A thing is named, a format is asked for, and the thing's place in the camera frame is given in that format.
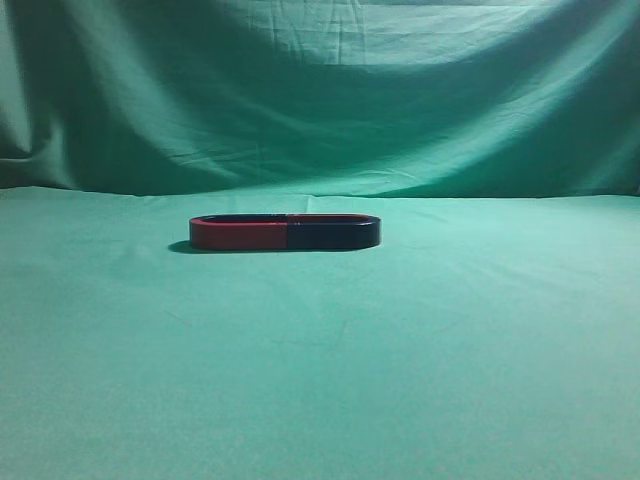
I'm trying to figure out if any green cloth backdrop and cover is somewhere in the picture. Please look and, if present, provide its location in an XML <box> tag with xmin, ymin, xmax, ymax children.
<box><xmin>1</xmin><ymin>1</ymin><xmax>639</xmax><ymax>479</ymax></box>

